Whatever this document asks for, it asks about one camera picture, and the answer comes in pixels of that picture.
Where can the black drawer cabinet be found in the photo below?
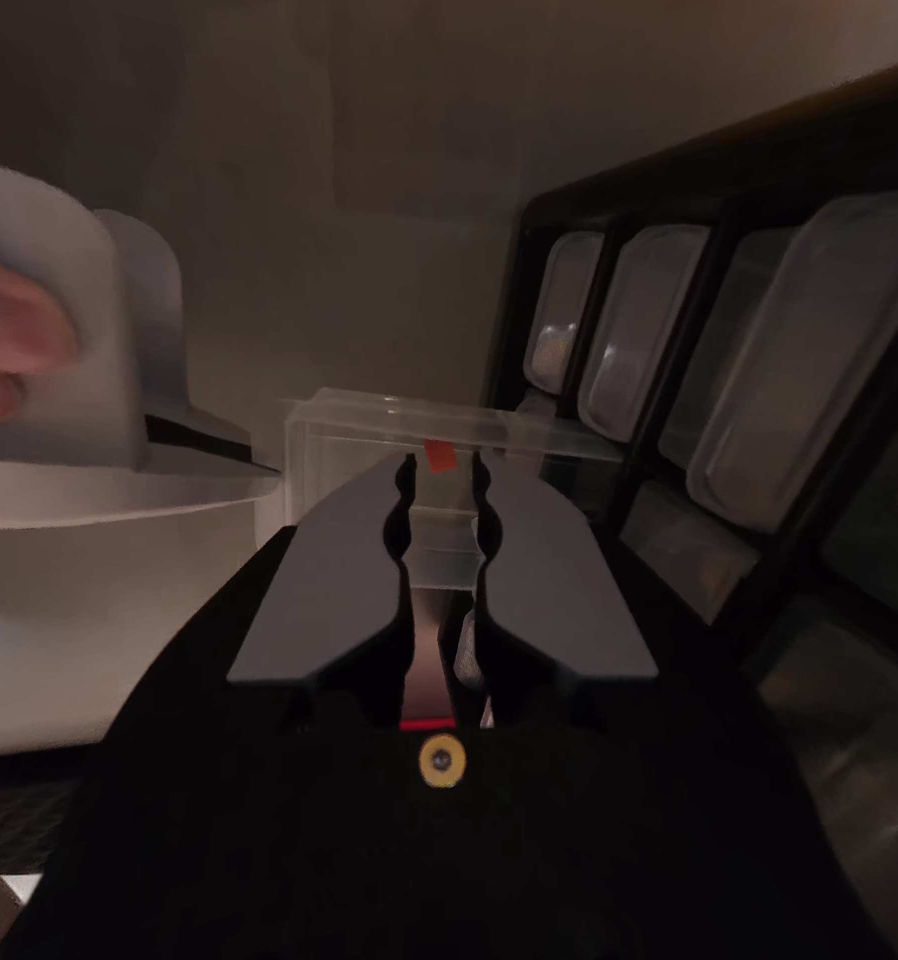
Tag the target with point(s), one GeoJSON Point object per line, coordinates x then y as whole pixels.
{"type": "Point", "coordinates": [689, 300]}

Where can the red cube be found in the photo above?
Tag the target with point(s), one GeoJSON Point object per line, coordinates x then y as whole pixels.
{"type": "Point", "coordinates": [442, 456]}

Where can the clear plastic drawer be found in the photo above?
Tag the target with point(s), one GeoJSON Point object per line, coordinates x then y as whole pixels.
{"type": "Point", "coordinates": [359, 435]}

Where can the person's left hand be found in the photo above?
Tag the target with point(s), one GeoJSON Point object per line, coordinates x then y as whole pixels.
{"type": "Point", "coordinates": [7, 338]}

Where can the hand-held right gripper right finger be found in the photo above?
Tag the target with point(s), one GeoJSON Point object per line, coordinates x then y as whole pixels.
{"type": "Point", "coordinates": [569, 600]}

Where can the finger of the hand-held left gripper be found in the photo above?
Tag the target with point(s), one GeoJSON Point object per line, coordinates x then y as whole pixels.
{"type": "Point", "coordinates": [202, 458]}
{"type": "Point", "coordinates": [157, 315]}

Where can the red plastic bin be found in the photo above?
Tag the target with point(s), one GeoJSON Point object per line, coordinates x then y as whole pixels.
{"type": "Point", "coordinates": [427, 723]}

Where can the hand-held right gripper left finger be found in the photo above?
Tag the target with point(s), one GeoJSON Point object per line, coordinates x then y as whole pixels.
{"type": "Point", "coordinates": [322, 600]}

